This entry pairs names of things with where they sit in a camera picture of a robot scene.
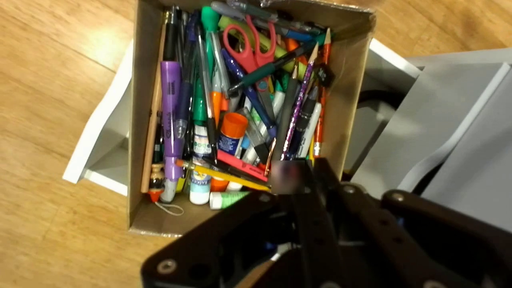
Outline white open drawer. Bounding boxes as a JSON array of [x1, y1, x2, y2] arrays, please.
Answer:
[[63, 37, 423, 199]]

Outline red marker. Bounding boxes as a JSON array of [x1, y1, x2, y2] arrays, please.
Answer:
[[215, 149, 269, 183]]

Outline dark green pen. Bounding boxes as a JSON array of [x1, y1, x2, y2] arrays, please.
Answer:
[[229, 45, 317, 98]]

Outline purple highlighter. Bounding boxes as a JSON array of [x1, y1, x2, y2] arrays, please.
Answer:
[[159, 59, 186, 205]]

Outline black binder clip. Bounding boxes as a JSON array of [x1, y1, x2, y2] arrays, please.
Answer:
[[314, 63, 336, 90]]

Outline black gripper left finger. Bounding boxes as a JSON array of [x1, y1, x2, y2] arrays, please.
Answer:
[[140, 157, 343, 288]]

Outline small wooden doll keychain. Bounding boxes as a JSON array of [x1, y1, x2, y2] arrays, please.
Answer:
[[148, 162, 186, 218]]

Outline teal capped white marker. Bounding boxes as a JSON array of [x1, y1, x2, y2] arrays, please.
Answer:
[[200, 5, 232, 127]]

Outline plain wooden pencil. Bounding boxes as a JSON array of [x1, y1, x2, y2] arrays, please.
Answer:
[[140, 21, 168, 195]]

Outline light green marker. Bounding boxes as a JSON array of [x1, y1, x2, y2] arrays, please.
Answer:
[[208, 191, 252, 211]]

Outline purple patterned pencil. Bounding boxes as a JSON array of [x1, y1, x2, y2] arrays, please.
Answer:
[[269, 42, 322, 189]]

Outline orange lid glue jar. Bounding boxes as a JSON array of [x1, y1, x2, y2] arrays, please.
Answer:
[[218, 111, 252, 157]]

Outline yellow pencil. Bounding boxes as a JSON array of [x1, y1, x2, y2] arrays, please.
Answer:
[[178, 159, 277, 195]]

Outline red handled scissors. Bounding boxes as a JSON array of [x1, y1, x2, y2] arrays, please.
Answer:
[[221, 15, 280, 77]]

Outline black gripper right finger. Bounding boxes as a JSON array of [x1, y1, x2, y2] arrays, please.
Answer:
[[314, 157, 512, 288]]

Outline orange pencil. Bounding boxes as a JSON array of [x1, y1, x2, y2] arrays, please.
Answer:
[[312, 27, 333, 159]]

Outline brown cardboard box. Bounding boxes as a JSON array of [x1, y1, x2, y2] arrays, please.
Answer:
[[127, 0, 378, 239]]

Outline small white bottle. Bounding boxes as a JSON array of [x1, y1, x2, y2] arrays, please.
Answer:
[[189, 168, 215, 207]]

